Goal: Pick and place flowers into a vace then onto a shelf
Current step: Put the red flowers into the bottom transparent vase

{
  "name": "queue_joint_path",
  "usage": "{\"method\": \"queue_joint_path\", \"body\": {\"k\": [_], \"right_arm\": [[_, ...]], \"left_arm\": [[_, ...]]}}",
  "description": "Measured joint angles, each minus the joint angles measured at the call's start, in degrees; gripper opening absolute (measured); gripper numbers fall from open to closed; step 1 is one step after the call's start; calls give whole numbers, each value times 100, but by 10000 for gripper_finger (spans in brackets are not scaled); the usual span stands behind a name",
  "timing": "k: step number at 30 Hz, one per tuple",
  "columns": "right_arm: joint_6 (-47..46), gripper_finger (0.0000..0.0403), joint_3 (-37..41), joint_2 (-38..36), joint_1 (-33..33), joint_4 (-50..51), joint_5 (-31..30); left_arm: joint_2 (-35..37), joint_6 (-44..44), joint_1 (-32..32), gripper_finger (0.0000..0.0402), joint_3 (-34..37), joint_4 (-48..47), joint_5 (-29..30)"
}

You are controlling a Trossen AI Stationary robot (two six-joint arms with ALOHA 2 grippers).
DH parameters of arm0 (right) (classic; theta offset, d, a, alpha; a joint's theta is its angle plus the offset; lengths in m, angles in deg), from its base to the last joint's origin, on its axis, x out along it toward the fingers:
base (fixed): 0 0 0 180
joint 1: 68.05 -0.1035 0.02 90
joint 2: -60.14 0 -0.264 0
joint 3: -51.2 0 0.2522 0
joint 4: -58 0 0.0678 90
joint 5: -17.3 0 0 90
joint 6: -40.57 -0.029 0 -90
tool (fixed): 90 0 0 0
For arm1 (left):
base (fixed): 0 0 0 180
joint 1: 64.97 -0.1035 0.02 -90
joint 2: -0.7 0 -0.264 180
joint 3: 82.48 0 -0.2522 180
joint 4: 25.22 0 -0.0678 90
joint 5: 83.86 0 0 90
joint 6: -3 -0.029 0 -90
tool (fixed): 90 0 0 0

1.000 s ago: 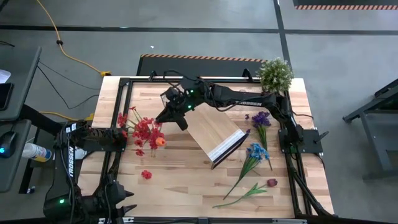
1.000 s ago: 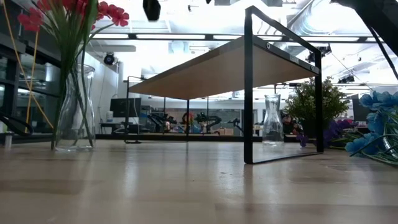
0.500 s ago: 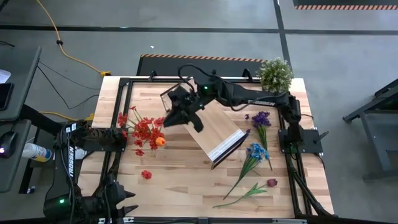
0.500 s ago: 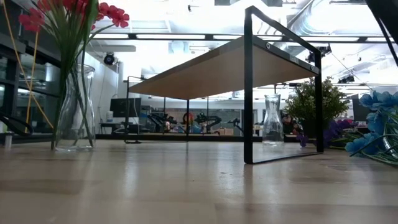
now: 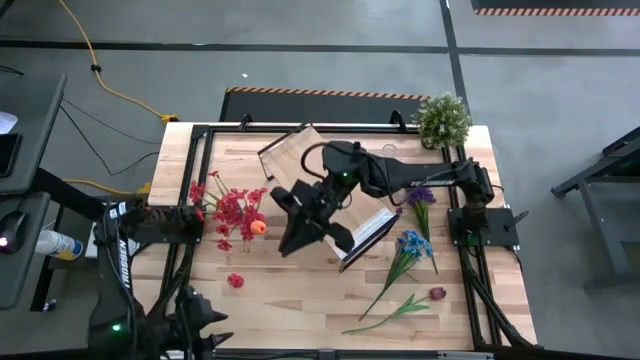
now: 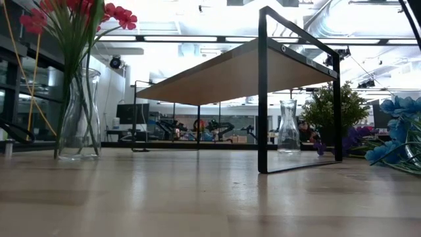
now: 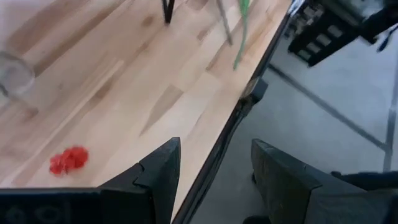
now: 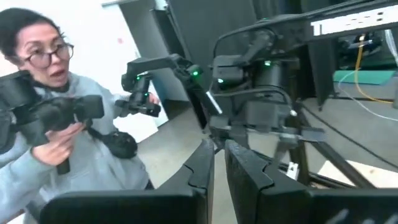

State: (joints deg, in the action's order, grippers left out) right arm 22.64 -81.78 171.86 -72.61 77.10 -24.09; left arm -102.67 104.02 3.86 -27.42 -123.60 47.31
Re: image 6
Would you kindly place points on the long white light strip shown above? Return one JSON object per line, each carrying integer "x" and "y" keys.
{"x": 181, "y": 38}

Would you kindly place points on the black robot arm, green light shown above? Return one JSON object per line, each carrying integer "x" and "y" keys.
{"x": 223, "y": 130}

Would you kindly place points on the small black round camera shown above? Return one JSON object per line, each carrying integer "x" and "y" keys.
{"x": 115, "y": 62}

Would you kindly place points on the clear glass vase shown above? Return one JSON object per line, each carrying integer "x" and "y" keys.
{"x": 288, "y": 131}
{"x": 93, "y": 131}

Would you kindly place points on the wooden shelf with black frame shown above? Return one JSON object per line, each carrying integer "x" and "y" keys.
{"x": 237, "y": 79}

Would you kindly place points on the red artificial flower bunch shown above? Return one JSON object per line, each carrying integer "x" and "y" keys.
{"x": 70, "y": 42}

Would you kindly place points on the blue artificial flower bunch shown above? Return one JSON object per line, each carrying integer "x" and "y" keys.
{"x": 399, "y": 130}

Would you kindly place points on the black aluminium table frame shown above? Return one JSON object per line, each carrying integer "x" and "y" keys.
{"x": 230, "y": 145}

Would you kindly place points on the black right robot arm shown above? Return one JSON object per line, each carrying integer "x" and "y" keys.
{"x": 417, "y": 10}

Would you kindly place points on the green potted plant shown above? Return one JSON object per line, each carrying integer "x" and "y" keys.
{"x": 332, "y": 108}

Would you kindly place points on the black computer monitor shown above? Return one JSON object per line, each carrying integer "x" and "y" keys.
{"x": 131, "y": 113}

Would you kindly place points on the person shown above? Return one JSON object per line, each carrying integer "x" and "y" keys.
{"x": 307, "y": 131}

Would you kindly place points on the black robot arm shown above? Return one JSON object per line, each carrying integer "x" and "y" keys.
{"x": 167, "y": 126}

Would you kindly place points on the small grey metal post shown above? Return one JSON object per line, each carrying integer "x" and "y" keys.
{"x": 9, "y": 148}

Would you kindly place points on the white cup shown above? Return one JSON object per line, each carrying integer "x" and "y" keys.
{"x": 116, "y": 124}

